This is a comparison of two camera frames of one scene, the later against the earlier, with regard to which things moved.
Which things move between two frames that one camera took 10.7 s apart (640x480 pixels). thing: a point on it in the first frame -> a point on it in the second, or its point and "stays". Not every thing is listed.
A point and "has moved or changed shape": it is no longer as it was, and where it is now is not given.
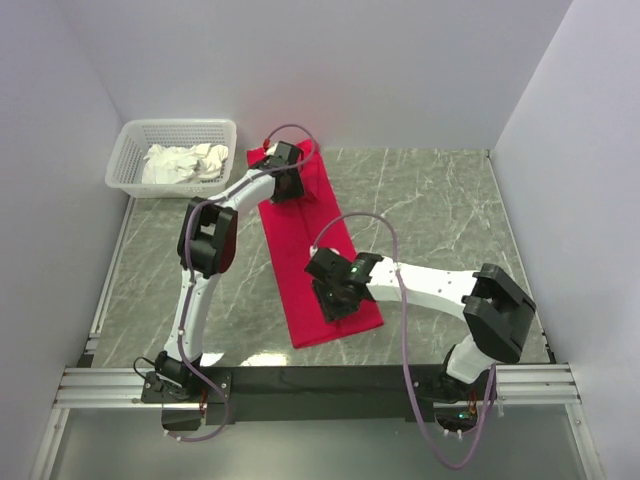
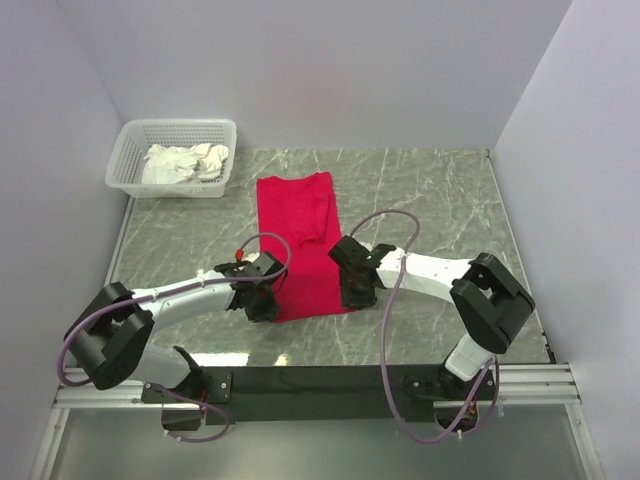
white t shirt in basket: [183, 165] stays
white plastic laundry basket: [172, 158] stays
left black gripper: [296, 190] -> [266, 313]
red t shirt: [295, 227] has moved or changed shape
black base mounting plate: [304, 394] stays
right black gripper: [331, 310] -> [351, 299]
